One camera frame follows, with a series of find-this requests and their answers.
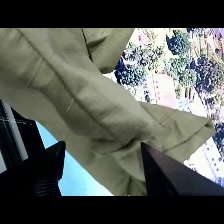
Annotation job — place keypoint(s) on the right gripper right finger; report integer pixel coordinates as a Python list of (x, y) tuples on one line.
[(173, 180)]

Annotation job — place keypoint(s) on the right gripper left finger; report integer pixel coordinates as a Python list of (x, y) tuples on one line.
[(43, 173)]

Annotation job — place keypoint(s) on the olive green long-sleeved shirt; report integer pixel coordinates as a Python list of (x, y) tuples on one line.
[(83, 100)]

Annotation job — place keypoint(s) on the silver frame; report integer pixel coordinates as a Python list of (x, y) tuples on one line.
[(15, 133)]

